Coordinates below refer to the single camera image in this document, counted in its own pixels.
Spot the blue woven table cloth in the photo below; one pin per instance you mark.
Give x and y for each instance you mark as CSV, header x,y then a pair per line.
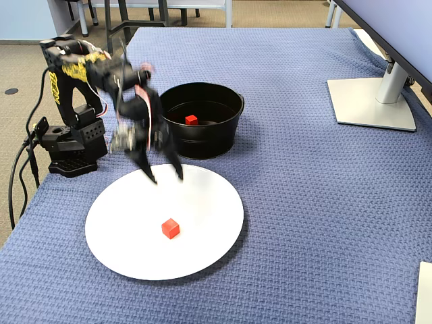
x,y
303,202

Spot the black floor outlet cover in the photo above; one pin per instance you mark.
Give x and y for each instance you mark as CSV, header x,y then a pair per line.
x,y
11,91

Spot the grey furniture legs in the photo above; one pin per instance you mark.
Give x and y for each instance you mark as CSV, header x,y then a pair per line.
x,y
332,13

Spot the red cube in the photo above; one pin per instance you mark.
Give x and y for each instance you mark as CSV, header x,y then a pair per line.
x,y
169,229
191,120

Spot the white round plate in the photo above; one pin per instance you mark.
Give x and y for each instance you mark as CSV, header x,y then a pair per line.
x,y
202,216

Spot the white flat board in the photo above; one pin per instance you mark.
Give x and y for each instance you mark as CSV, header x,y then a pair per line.
x,y
426,293

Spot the black chair legs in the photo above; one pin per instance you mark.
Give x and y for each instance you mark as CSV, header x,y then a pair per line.
x,y
94,13

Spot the light grey furniture leg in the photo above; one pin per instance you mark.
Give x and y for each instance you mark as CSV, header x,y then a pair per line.
x,y
83,20

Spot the dark grey table leg frame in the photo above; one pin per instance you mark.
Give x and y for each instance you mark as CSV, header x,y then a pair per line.
x,y
108,23

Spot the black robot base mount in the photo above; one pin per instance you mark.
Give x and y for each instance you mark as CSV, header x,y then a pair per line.
x,y
67,148

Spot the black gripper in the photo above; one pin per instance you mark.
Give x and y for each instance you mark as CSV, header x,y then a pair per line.
x,y
152,146

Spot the computer monitor screen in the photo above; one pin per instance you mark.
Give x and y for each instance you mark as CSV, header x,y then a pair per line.
x,y
405,27

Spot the black metal bucket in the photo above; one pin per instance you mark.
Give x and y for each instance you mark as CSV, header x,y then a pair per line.
x,y
209,145

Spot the silver monitor stand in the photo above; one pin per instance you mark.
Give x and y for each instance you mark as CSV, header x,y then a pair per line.
x,y
371,108

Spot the white furniture leg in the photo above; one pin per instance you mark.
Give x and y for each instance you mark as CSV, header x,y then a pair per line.
x,y
229,13

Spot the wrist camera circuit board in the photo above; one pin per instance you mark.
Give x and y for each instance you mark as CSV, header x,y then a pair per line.
x,y
121,138

